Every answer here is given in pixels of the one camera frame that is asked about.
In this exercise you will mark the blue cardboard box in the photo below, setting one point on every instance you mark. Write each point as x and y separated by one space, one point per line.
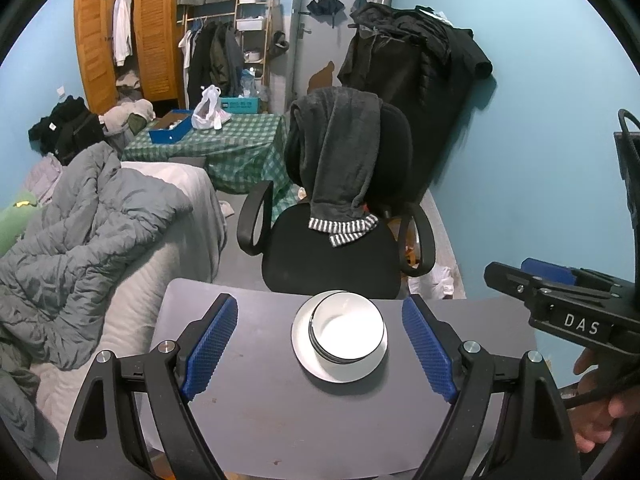
171 128

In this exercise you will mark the grey door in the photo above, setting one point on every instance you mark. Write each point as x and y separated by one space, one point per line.
319 44

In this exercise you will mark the clothes rack with coats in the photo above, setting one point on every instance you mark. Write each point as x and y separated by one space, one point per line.
211 55

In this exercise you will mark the dark grey sweater striped cuffs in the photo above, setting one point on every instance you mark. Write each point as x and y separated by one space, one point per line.
337 133

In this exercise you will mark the white shelf unit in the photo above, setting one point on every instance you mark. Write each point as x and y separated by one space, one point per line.
252 20

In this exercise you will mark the teal plastic basket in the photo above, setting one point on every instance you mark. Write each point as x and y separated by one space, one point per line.
240 105

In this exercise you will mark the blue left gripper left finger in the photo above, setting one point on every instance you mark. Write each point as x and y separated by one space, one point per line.
202 344

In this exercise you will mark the black clothes pile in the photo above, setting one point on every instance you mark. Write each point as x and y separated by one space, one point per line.
69 129

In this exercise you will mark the grey quilted duvet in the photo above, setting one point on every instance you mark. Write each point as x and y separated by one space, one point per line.
55 281

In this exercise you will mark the green checkered tablecloth table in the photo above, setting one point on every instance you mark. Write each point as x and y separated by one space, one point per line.
247 150

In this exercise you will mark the white plastic bag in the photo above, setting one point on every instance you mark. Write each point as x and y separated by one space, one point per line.
209 114

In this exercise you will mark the black umbrella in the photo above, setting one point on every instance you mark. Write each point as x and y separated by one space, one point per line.
325 9

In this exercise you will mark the pile of black jackets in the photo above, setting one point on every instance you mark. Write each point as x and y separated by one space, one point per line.
418 62

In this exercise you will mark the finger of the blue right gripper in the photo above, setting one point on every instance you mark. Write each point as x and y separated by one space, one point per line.
513 282
549 271

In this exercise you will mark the black office chair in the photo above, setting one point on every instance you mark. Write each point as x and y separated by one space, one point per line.
298 260

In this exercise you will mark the white ribbed bowl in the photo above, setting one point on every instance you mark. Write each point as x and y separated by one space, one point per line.
345 328

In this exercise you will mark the right hand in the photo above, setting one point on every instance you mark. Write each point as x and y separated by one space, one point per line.
593 423

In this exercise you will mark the green pillow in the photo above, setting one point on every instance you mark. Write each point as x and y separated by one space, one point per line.
15 217

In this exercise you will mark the orange wooden wardrobe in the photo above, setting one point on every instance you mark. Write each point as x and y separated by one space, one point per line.
113 34

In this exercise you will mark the white cloth on floor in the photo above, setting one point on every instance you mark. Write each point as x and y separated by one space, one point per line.
436 284

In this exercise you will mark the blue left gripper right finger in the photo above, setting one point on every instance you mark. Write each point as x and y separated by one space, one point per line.
435 344

